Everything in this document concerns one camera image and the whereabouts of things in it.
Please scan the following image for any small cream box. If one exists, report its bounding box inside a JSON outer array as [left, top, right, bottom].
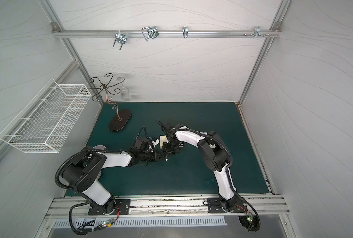
[[160, 135, 168, 149]]

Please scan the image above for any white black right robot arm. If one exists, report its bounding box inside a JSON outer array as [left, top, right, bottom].
[[157, 120, 261, 232]]

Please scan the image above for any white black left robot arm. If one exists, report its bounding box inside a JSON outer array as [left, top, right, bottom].
[[54, 137, 161, 236]]

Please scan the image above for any black metal jewelry stand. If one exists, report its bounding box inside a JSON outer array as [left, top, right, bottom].
[[88, 73, 132, 132]]

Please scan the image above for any green table mat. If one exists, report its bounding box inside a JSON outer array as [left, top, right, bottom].
[[87, 102, 269, 196]]

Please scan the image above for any purple plate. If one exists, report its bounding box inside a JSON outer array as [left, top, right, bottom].
[[94, 145, 107, 150]]

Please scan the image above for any clear glass cup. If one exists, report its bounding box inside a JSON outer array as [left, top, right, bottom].
[[117, 76, 132, 102]]

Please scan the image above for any metal clamp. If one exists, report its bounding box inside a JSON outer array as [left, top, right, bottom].
[[182, 26, 188, 39], [244, 26, 271, 38], [141, 26, 159, 42], [113, 32, 127, 51]]

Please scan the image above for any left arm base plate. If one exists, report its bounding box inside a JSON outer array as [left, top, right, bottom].
[[88, 199, 130, 216]]

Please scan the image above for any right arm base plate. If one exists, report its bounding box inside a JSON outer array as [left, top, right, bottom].
[[203, 196, 249, 214]]

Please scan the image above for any white wire basket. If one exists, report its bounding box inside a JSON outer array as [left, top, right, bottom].
[[0, 79, 92, 153]]

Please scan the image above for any white vented cable duct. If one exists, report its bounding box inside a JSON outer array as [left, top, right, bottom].
[[52, 216, 228, 229]]

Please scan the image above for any aluminium front rail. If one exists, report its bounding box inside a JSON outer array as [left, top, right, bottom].
[[45, 194, 290, 219]]

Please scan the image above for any aluminium crossbar rail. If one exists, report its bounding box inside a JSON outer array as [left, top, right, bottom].
[[52, 28, 282, 39]]

